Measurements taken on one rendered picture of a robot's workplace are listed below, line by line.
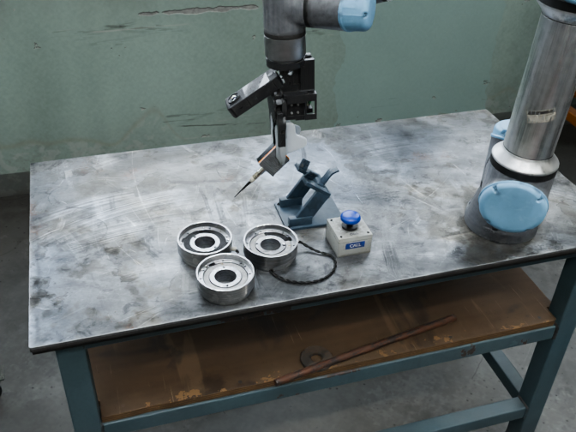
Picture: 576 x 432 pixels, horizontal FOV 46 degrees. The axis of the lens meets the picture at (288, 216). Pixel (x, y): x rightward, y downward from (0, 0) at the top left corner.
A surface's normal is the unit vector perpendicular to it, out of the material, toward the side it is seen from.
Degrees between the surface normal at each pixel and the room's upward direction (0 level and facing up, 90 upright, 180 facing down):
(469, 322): 0
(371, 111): 90
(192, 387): 0
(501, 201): 98
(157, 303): 0
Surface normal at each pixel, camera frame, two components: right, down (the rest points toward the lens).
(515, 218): -0.32, 0.65
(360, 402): 0.04, -0.81
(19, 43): 0.29, 0.57
